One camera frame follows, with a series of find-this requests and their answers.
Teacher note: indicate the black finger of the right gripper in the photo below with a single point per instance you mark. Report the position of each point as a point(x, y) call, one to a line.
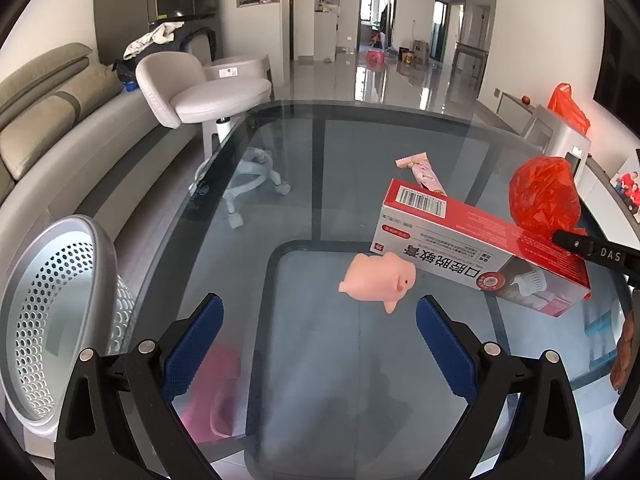
point(619, 258)

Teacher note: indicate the pink toy pig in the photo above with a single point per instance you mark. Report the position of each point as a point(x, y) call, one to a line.
point(385, 278)

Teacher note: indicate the pile of clothes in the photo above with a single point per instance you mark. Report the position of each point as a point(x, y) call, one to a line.
point(161, 38)

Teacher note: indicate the beige swivel stool chair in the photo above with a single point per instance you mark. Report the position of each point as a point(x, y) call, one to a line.
point(177, 90)

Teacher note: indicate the grey perforated trash basket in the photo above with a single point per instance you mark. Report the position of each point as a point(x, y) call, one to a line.
point(63, 296)

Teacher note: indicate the pink stool under table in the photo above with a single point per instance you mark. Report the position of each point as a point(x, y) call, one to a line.
point(209, 411)

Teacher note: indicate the pink snack wrapper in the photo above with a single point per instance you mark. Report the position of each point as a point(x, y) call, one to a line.
point(422, 171)

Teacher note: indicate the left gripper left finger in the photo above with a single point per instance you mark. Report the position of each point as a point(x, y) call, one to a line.
point(94, 439)

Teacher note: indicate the orange plastic bag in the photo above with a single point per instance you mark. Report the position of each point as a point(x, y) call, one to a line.
point(561, 102)

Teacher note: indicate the grey sofa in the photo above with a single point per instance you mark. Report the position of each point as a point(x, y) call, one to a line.
point(73, 141)

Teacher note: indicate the red toothpaste box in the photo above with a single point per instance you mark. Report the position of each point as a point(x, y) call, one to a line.
point(468, 246)

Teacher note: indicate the framed family photo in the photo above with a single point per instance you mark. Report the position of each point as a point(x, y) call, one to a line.
point(626, 183)

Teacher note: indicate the person's right hand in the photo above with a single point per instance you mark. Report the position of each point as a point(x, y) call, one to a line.
point(622, 364)

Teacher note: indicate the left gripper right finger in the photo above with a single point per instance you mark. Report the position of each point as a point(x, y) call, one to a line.
point(545, 438)

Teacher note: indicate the red plastic bag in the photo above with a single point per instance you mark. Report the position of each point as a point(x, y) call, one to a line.
point(543, 198)

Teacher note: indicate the pink plastic stool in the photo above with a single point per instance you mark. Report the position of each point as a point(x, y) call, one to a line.
point(375, 57)

